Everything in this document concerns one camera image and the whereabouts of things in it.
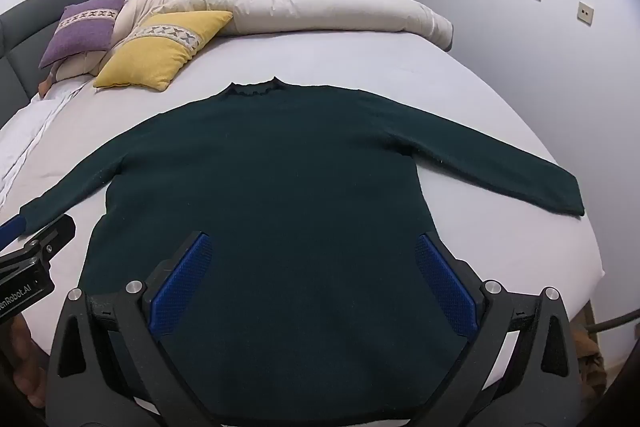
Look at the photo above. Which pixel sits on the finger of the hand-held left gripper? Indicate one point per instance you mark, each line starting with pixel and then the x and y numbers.
pixel 52 237
pixel 11 233

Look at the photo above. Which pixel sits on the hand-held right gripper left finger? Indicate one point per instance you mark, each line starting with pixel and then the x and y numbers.
pixel 182 282

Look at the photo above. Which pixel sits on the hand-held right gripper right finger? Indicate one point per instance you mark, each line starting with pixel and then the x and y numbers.
pixel 445 282

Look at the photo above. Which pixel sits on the dark green sweater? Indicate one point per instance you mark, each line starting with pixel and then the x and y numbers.
pixel 275 182

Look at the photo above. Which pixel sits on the white pillow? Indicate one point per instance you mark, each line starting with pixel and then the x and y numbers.
pixel 35 127

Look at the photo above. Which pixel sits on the small brown item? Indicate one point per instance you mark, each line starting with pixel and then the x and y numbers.
pixel 47 85

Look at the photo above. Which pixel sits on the brown crumpled item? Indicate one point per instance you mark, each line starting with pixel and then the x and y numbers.
pixel 591 352

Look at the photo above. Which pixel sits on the grey padded headboard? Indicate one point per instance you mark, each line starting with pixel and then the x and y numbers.
pixel 20 42

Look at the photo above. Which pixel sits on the purple patterned pillow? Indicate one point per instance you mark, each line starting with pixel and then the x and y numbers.
pixel 82 29

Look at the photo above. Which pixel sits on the yellow patterned pillow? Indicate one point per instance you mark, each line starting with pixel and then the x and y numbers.
pixel 155 52

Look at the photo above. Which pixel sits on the bed with white sheet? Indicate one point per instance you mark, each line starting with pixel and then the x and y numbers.
pixel 325 57

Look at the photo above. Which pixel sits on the beige duvet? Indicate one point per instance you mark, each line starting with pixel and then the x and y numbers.
pixel 310 7

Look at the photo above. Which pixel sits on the beige wall socket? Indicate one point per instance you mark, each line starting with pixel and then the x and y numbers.
pixel 586 13

